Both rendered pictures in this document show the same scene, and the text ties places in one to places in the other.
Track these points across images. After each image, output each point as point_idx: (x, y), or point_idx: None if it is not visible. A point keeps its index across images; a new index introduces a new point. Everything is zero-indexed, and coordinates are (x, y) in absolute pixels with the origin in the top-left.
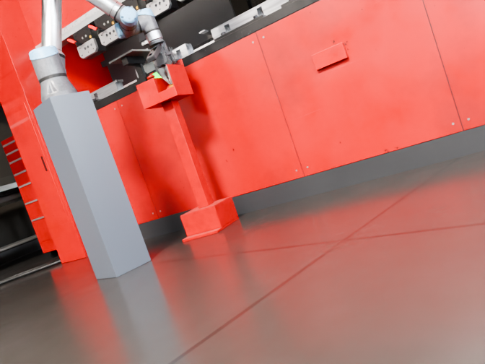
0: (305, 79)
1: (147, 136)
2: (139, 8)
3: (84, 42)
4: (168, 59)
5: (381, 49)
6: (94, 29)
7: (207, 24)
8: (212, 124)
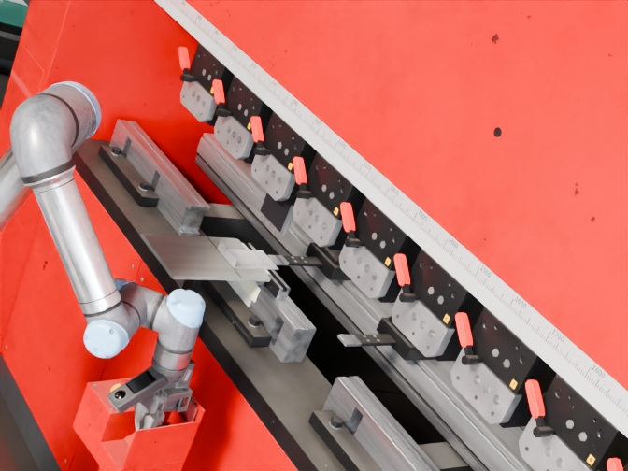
0: None
1: (133, 372)
2: (292, 173)
3: (199, 83)
4: (157, 415)
5: None
6: (216, 101)
7: None
8: None
